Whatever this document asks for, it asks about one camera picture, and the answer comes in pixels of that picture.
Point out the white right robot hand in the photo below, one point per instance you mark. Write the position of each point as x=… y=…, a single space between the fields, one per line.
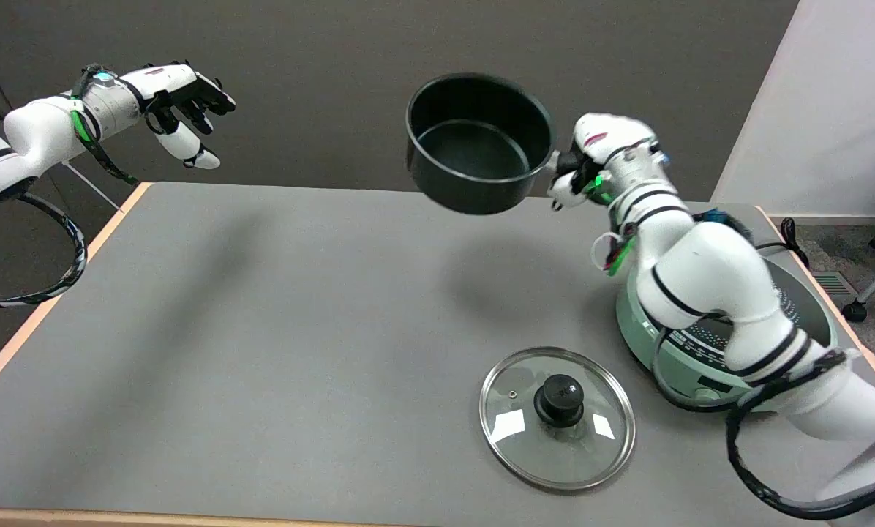
x=613 y=135

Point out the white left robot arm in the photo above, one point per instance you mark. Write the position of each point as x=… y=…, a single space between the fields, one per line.
x=39 y=132

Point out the green induction cooker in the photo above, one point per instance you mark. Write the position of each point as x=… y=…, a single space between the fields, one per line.
x=631 y=326

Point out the floor vent grille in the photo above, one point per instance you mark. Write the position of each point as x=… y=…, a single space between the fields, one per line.
x=834 y=282

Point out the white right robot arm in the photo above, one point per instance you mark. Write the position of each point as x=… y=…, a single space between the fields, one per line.
x=708 y=271

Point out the glass pot lid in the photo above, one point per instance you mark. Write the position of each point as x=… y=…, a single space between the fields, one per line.
x=558 y=421

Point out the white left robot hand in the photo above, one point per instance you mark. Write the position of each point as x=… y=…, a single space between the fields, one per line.
x=168 y=77

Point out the black cooking pot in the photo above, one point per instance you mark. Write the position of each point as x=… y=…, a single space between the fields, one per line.
x=474 y=157

